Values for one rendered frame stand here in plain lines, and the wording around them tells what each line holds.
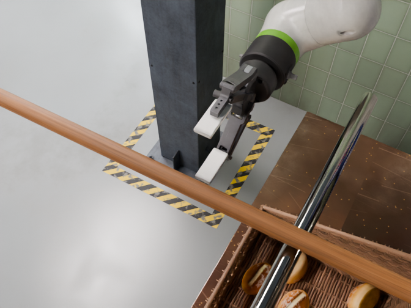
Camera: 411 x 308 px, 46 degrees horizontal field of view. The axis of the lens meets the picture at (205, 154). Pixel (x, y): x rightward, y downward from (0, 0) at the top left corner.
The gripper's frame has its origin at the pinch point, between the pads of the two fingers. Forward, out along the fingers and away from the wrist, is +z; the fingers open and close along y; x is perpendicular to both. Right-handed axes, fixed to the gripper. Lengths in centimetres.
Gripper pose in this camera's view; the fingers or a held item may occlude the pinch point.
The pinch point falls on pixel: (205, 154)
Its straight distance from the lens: 78.7
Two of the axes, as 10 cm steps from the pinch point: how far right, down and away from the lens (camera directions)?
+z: -4.9, 7.2, -4.9
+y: 0.0, 5.6, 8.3
